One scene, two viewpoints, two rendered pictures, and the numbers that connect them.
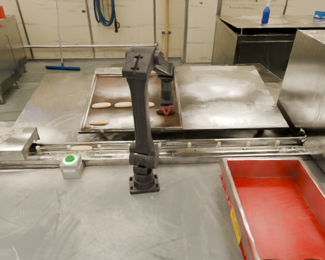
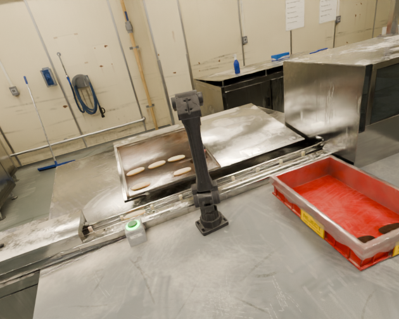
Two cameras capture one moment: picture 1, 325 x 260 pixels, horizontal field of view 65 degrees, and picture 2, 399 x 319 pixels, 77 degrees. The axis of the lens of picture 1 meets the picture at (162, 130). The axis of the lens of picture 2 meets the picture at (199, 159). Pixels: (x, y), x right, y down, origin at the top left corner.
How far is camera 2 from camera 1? 0.26 m
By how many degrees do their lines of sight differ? 13
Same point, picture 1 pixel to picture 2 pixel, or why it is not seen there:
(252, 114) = (271, 138)
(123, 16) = (105, 102)
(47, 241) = (148, 307)
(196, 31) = not seen: hidden behind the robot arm
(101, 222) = (192, 268)
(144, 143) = (206, 180)
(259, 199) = (315, 199)
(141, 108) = (199, 145)
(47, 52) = (35, 156)
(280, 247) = (356, 228)
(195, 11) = (171, 81)
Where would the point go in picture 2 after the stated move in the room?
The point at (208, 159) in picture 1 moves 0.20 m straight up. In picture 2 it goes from (256, 183) to (252, 145)
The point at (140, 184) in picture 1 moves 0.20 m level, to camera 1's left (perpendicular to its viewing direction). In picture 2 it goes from (211, 222) to (162, 240)
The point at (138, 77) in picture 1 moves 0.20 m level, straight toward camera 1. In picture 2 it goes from (194, 116) to (223, 132)
